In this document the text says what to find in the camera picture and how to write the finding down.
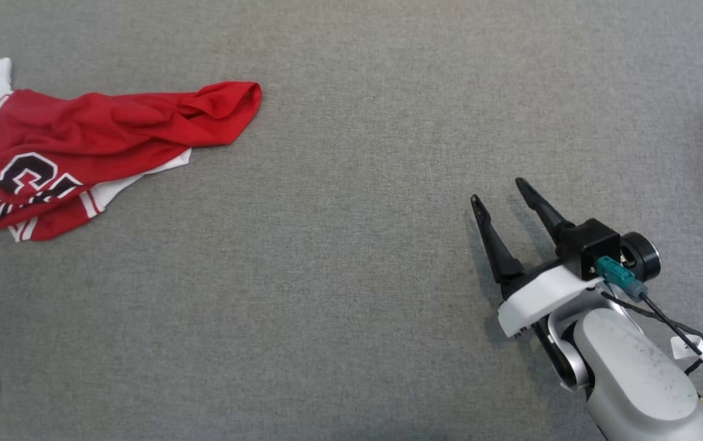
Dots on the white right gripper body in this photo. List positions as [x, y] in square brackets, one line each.
[541, 297]

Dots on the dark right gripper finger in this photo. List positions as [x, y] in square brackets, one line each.
[544, 211]
[501, 254]

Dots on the red number 23 jersey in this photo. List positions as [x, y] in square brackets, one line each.
[112, 116]

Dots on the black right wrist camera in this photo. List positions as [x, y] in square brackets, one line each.
[590, 245]

